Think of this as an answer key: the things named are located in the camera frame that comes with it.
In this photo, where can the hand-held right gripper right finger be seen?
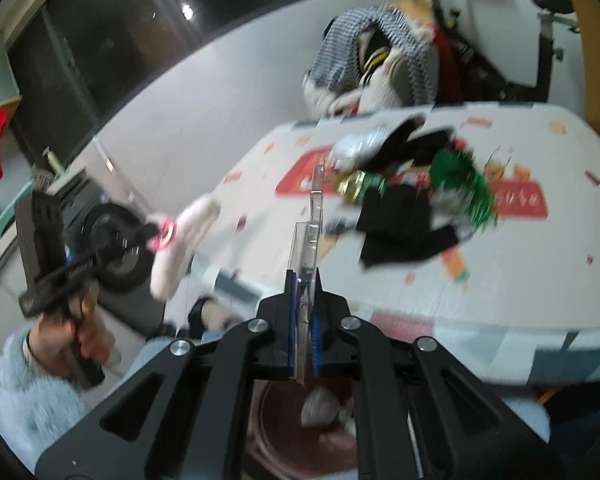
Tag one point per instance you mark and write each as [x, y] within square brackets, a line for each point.
[316, 320]

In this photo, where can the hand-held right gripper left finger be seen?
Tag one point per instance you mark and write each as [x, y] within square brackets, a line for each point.
[292, 320]

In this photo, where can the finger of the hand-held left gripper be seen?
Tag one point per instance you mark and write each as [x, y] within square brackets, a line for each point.
[130, 242]

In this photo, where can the white fluffy sock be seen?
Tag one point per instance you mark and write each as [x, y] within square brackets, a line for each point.
[180, 255]

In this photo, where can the clear plastic case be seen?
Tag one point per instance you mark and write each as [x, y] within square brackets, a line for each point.
[310, 250]

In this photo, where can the brown trash bin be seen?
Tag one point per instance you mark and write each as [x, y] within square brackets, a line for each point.
[280, 450]

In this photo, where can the green felt piece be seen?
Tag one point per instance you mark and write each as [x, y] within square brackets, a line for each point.
[460, 185]

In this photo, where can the person's left forearm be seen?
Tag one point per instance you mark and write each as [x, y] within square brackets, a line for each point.
[20, 400]

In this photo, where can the person's left hand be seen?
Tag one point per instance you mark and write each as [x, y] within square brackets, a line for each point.
[60, 335]

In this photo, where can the pump bottle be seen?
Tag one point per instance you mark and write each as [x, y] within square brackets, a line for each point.
[53, 161]

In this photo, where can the white crumpled paper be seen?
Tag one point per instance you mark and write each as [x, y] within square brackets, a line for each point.
[320, 407]

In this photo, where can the gold wrapper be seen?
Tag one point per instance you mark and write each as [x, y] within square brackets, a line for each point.
[354, 186]

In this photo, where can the silver foil wrapper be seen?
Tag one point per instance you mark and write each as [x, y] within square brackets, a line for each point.
[355, 147]

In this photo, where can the dark window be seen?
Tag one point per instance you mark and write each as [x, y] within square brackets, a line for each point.
[105, 60]

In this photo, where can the black sock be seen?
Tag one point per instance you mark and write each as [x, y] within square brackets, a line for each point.
[410, 135]

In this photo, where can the printed tablecloth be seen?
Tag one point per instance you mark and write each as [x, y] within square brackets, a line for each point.
[530, 270]

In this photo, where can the pile of clothes on chair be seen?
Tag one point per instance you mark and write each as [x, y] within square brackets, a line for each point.
[380, 91]

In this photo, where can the dark jacket with yellow stripes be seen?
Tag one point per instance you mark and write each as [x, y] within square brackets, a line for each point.
[375, 56]

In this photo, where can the black white striped shirt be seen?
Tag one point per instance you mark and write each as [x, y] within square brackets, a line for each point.
[340, 45]

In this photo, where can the red scarf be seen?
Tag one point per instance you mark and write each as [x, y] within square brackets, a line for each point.
[446, 50]

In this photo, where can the yellow cloth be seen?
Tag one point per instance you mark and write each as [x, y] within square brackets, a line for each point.
[414, 9]

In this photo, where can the black exercise bike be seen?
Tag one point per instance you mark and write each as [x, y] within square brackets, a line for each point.
[545, 60]

